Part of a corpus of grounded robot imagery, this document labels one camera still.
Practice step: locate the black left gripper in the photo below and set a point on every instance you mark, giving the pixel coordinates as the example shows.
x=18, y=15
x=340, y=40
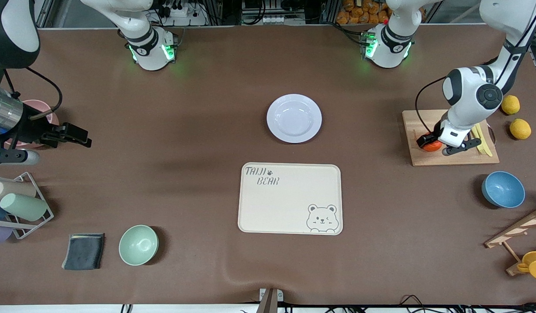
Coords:
x=425, y=141

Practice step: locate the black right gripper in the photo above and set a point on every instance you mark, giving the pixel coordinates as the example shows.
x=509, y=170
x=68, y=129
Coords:
x=32, y=127

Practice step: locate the orange fruit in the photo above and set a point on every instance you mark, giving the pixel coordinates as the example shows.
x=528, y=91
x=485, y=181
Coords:
x=433, y=147

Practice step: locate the white round plate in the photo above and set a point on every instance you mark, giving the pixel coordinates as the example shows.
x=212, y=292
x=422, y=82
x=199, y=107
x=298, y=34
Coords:
x=294, y=118

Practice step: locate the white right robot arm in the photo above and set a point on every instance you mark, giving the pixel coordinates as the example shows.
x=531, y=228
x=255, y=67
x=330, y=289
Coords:
x=148, y=56

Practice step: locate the wooden cutting board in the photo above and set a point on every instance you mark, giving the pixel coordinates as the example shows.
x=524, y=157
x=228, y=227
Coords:
x=450, y=160

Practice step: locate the pink bowl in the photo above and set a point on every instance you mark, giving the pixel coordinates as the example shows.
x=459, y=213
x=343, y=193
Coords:
x=41, y=106

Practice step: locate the yellow plastic knife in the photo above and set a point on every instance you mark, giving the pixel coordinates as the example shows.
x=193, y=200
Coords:
x=485, y=141

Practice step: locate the beige cup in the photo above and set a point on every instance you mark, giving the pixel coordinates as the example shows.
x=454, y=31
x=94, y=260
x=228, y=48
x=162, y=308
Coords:
x=13, y=189

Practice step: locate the light green cup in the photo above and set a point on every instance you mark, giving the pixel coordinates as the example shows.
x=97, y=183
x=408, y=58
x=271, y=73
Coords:
x=24, y=207

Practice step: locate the blue bowl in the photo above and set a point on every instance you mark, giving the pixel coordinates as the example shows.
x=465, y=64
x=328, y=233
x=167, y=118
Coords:
x=503, y=189

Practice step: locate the dark grey folded cloth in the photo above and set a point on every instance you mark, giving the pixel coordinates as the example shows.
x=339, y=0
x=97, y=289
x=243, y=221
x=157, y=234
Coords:
x=83, y=252

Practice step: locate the wooden mug rack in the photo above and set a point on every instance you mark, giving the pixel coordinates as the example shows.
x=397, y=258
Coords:
x=516, y=230

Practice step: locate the light green bowl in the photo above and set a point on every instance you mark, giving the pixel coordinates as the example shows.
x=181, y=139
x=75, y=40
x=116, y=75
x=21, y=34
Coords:
x=138, y=245

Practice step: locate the pile of brown bread rolls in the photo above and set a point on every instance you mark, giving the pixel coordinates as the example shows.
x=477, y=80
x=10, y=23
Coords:
x=363, y=12

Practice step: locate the cream tray with bear print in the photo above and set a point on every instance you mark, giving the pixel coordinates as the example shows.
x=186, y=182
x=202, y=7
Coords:
x=289, y=204

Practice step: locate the white power strip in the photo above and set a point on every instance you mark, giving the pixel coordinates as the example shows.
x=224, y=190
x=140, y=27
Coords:
x=185, y=18

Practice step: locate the white terminal block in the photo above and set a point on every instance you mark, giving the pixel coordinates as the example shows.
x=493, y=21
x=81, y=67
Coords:
x=273, y=19

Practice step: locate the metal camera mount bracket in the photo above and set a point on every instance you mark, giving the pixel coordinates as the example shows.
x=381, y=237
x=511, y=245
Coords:
x=269, y=301

